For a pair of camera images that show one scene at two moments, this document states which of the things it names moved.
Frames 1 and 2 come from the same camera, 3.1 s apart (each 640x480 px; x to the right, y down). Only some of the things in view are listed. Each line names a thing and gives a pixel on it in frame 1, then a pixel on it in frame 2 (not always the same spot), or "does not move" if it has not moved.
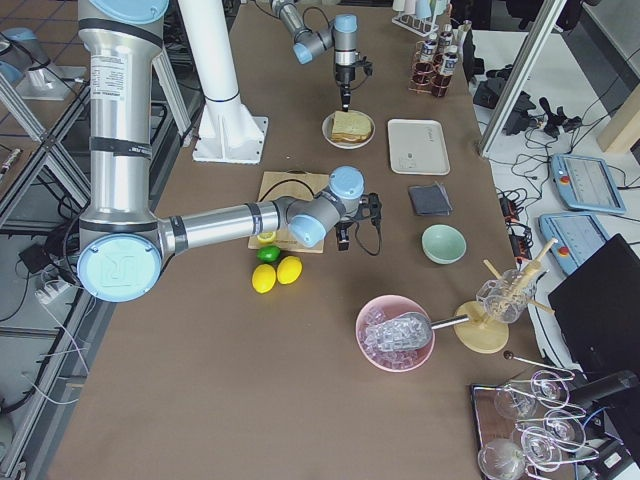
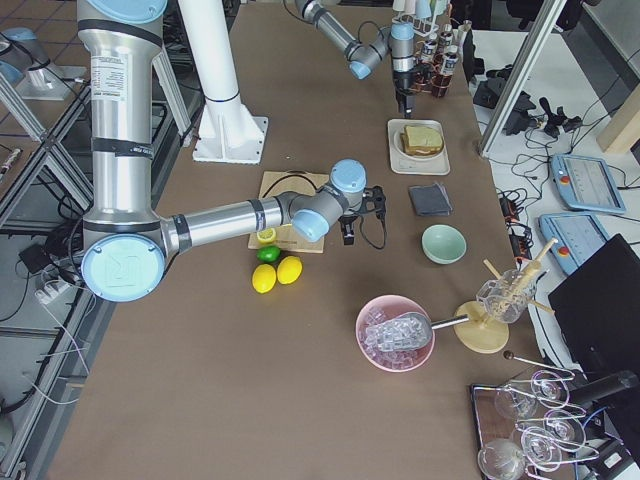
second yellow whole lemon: [263, 278] does not move
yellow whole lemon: [289, 269] does not move
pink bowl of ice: [384, 308] does not move
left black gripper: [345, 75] → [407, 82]
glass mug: [505, 299] does not move
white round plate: [326, 130] → [398, 144]
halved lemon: [267, 237] does not move
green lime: [268, 254] does not move
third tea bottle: [446, 37] does not move
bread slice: [350, 137] → [418, 149]
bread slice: [350, 123] → [424, 136]
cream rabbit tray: [417, 147] does not move
